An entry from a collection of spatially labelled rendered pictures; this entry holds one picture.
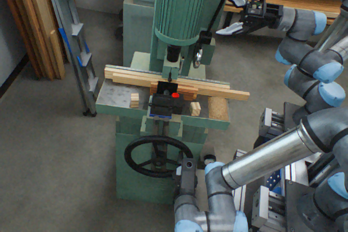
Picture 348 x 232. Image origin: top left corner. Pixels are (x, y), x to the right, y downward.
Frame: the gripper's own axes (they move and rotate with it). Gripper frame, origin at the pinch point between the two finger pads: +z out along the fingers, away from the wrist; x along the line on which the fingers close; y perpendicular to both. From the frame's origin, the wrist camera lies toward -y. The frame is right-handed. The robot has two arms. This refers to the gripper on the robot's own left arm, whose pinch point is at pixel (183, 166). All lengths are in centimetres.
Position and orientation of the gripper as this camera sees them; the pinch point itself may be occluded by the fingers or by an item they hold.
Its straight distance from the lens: 104.7
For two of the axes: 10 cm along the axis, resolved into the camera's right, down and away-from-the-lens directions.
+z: -0.1, -2.6, 9.6
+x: 9.9, 1.4, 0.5
